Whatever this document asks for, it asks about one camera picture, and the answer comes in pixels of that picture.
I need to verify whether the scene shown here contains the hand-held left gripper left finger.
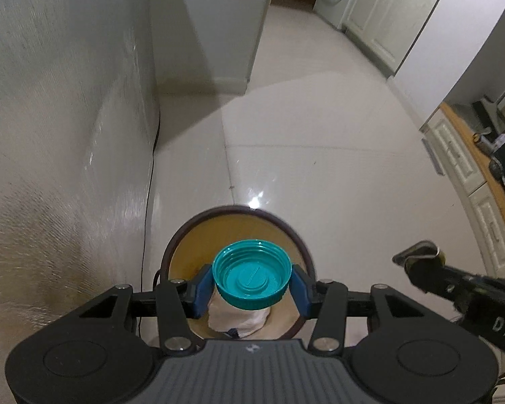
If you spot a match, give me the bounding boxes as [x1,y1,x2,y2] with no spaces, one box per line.
[79,263,216,353]

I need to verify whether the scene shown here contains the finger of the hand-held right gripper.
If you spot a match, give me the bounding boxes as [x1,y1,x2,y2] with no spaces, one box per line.
[392,241,464,300]

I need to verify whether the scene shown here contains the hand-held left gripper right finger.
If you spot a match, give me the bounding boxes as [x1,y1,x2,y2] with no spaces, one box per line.
[290,263,425,353]

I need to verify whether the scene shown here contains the white tissue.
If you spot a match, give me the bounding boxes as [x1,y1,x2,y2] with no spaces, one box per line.
[207,292,272,338]

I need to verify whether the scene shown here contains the teal plastic jar lid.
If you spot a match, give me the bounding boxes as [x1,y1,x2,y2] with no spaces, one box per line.
[212,240,294,309]

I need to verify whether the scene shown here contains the round brown trash bin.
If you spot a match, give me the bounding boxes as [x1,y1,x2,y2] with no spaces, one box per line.
[160,205,314,341]

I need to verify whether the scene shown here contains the grey metal bar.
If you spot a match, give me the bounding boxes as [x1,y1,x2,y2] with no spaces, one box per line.
[422,137,444,176]

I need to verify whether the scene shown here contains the white drawer cabinet wooden top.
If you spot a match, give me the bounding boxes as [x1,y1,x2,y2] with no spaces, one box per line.
[420,101,505,280]

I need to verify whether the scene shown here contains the white kitchen cabinets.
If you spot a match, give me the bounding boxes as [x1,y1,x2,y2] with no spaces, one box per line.
[343,0,443,79]

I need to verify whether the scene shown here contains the black wall cable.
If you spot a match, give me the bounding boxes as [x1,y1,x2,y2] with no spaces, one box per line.
[137,93,166,338]

